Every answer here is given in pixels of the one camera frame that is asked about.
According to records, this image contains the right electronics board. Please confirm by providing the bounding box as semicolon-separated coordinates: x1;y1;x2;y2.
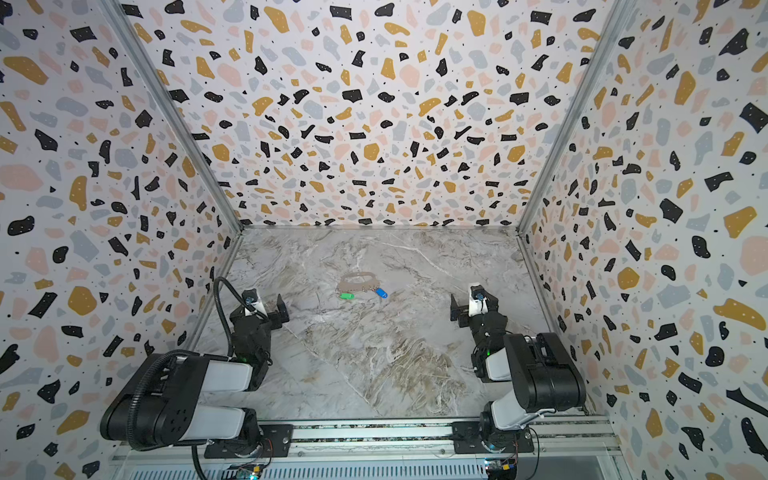
485;456;518;480

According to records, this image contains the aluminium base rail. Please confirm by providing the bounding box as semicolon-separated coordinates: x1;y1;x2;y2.
104;414;631;479

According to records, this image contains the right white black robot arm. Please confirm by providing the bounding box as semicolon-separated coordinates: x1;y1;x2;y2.
450;284;586;451

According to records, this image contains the right aluminium corner post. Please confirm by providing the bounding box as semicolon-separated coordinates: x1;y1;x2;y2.
516;0;636;237

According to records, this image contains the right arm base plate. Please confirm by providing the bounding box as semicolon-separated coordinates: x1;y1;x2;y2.
450;420;535;455

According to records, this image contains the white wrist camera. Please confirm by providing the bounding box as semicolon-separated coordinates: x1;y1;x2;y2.
244;289;267;316
468;284;485;317

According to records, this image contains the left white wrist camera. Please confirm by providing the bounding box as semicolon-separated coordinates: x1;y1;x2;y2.
244;289;267;316

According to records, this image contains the aluminium corner post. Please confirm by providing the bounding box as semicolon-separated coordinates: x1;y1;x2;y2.
97;1;243;234
516;0;636;237

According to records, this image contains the electronics board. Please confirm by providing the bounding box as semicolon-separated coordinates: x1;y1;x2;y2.
485;456;518;480
233;461;271;480

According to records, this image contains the left electronics board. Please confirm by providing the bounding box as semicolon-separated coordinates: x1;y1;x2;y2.
233;461;271;480

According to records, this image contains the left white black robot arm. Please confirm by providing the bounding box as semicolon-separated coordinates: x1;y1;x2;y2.
99;289;290;457

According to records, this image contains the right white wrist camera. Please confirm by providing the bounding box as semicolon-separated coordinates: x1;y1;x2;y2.
468;284;485;317

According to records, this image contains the left aluminium corner post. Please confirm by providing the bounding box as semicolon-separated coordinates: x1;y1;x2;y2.
97;1;243;234

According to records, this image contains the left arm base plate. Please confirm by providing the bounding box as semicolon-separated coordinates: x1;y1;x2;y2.
203;423;294;460

